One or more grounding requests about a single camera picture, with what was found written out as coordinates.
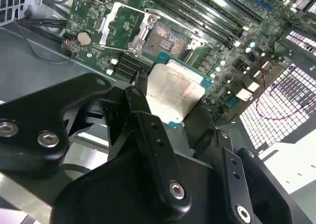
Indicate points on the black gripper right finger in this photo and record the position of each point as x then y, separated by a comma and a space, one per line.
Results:
237, 174

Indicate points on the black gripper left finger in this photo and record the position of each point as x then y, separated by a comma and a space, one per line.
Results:
32, 115

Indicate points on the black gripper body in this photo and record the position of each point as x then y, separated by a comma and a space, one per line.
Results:
111, 196

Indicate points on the CPU with silver top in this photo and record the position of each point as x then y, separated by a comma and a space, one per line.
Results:
172, 93

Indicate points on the metal socket cover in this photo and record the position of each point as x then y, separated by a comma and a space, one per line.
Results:
105, 31

